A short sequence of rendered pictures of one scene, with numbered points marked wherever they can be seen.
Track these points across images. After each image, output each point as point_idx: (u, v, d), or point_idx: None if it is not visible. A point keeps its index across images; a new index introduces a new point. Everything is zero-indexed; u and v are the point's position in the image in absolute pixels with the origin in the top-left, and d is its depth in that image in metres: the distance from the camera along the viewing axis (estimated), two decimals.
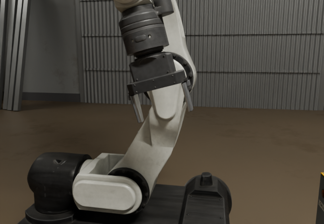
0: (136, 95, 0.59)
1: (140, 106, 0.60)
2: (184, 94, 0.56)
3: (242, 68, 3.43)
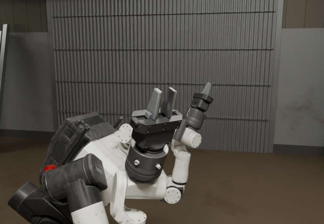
0: (154, 115, 0.58)
1: (158, 106, 0.57)
2: (163, 101, 0.60)
3: None
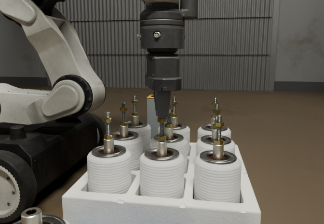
0: None
1: (158, 101, 0.57)
2: (168, 98, 0.59)
3: (197, 50, 3.61)
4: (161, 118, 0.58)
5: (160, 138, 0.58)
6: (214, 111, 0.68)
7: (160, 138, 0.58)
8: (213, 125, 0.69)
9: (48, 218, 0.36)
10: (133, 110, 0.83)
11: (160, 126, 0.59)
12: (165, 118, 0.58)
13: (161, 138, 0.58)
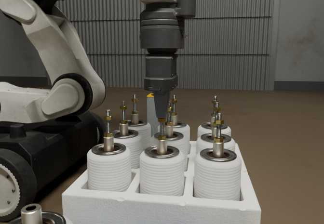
0: None
1: (166, 101, 0.58)
2: (154, 99, 0.58)
3: (197, 50, 3.61)
4: (165, 117, 0.58)
5: (166, 137, 0.59)
6: (214, 109, 0.68)
7: (165, 138, 0.59)
8: (213, 123, 0.69)
9: (48, 215, 0.36)
10: (133, 108, 0.83)
11: (159, 126, 0.59)
12: None
13: (166, 137, 0.59)
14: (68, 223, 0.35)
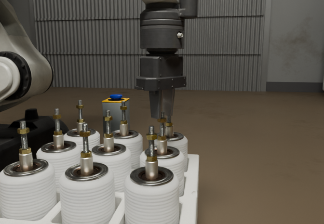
0: (168, 89, 0.58)
1: (169, 100, 0.58)
2: (151, 99, 0.58)
3: (188, 50, 3.51)
4: (88, 131, 0.48)
5: (90, 154, 0.49)
6: (161, 118, 0.59)
7: (89, 155, 0.49)
8: None
9: None
10: (79, 116, 0.74)
11: (82, 141, 0.49)
12: (90, 130, 0.49)
13: (90, 154, 0.49)
14: None
